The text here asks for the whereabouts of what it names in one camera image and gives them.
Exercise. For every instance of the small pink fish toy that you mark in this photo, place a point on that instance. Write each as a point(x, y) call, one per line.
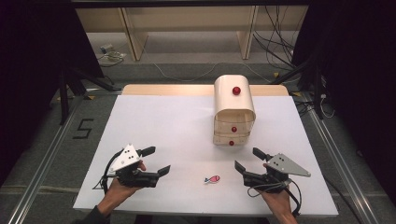
point(214, 179)

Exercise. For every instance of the white table cover board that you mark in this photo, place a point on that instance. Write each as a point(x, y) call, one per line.
point(174, 130)

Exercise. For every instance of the light wooden table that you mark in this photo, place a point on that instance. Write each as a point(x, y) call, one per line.
point(171, 89)

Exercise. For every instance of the black curtain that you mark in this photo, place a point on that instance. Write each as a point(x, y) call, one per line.
point(358, 62)
point(31, 62)

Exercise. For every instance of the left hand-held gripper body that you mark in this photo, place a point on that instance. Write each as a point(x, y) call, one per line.
point(126, 158)

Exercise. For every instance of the grey power adapter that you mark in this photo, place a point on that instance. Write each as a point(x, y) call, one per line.
point(106, 48)

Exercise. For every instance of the black tripod stand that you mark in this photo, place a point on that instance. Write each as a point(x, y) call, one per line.
point(317, 93)
point(63, 99)

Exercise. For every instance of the aluminium floor rail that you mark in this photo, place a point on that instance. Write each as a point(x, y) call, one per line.
point(344, 172)
point(40, 175)

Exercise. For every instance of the clear drawer with red knob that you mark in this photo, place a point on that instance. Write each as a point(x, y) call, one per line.
point(231, 143)
point(234, 129)

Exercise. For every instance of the light wooden shelf unit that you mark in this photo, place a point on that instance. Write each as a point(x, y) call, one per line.
point(186, 18)

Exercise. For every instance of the white drawer cabinet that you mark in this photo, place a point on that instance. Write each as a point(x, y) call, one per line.
point(230, 102)

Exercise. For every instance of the person's left hand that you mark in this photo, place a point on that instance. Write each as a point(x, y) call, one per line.
point(116, 194)

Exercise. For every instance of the person's right hand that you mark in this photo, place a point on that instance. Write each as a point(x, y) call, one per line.
point(277, 202)

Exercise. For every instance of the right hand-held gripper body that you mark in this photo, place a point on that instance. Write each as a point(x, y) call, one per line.
point(286, 165)

